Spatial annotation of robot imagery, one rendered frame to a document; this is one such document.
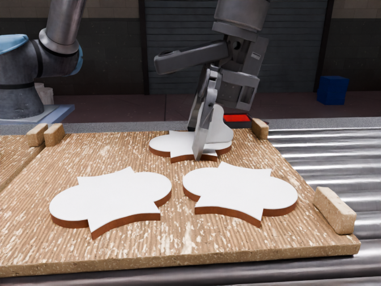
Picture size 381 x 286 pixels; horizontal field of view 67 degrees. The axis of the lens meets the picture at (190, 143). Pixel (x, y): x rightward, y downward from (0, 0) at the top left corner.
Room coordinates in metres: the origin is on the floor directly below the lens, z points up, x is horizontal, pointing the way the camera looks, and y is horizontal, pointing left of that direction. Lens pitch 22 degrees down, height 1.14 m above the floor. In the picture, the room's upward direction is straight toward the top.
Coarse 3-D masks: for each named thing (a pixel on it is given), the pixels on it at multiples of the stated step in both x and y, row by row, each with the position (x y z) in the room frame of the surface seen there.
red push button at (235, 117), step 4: (224, 116) 0.68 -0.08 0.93; (228, 116) 0.68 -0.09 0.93; (232, 116) 0.68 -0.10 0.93; (236, 116) 0.68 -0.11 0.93; (240, 116) 0.68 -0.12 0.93; (244, 116) 0.68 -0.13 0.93; (228, 120) 0.65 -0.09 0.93; (232, 120) 0.65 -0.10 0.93; (236, 120) 0.65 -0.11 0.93; (240, 120) 0.65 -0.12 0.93; (244, 120) 0.65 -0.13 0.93; (248, 120) 0.65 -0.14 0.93
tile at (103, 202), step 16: (96, 176) 0.34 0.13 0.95; (112, 176) 0.34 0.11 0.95; (128, 176) 0.34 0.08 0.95; (144, 176) 0.34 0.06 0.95; (160, 176) 0.34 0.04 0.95; (64, 192) 0.30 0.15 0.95; (80, 192) 0.30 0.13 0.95; (96, 192) 0.30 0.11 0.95; (112, 192) 0.30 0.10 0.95; (128, 192) 0.30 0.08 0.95; (144, 192) 0.30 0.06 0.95; (160, 192) 0.30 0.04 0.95; (64, 208) 0.27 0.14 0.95; (80, 208) 0.27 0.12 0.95; (96, 208) 0.27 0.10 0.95; (112, 208) 0.27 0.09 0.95; (128, 208) 0.27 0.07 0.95; (144, 208) 0.27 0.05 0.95; (64, 224) 0.25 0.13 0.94; (80, 224) 0.25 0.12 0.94; (96, 224) 0.24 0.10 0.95; (112, 224) 0.25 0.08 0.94
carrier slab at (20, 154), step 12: (0, 144) 0.49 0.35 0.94; (12, 144) 0.49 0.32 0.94; (24, 144) 0.49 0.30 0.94; (0, 156) 0.43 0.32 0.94; (12, 156) 0.43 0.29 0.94; (24, 156) 0.43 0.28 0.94; (0, 168) 0.39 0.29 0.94; (12, 168) 0.39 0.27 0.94; (24, 168) 0.41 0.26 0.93; (0, 180) 0.35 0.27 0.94; (0, 192) 0.34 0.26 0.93
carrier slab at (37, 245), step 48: (96, 144) 0.49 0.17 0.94; (144, 144) 0.49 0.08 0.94; (240, 144) 0.49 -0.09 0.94; (48, 192) 0.32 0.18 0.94; (0, 240) 0.23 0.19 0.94; (48, 240) 0.23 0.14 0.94; (96, 240) 0.23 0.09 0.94; (144, 240) 0.23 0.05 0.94; (192, 240) 0.23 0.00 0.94; (240, 240) 0.23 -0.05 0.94; (288, 240) 0.23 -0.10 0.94; (336, 240) 0.23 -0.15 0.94
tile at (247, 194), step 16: (192, 176) 0.34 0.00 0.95; (208, 176) 0.34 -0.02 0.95; (224, 176) 0.34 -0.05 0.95; (240, 176) 0.34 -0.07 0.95; (256, 176) 0.34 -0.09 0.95; (192, 192) 0.30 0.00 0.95; (208, 192) 0.30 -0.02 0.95; (224, 192) 0.30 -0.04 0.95; (240, 192) 0.30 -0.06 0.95; (256, 192) 0.30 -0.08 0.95; (272, 192) 0.30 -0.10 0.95; (288, 192) 0.30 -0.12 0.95; (208, 208) 0.28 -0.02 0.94; (224, 208) 0.27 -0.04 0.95; (240, 208) 0.27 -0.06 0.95; (256, 208) 0.27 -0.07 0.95; (272, 208) 0.27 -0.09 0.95; (288, 208) 0.28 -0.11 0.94; (256, 224) 0.25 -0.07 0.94
